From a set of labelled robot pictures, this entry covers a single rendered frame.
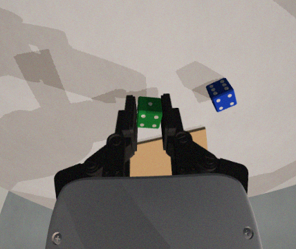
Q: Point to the blue die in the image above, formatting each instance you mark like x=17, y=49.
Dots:
x=221, y=94

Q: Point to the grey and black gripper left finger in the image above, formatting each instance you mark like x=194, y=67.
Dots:
x=109, y=161

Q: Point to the tan square mat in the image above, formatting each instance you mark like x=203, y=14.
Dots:
x=151, y=160

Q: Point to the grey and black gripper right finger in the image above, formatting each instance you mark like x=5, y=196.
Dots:
x=191, y=158

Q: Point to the green die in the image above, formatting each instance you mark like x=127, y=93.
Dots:
x=149, y=112

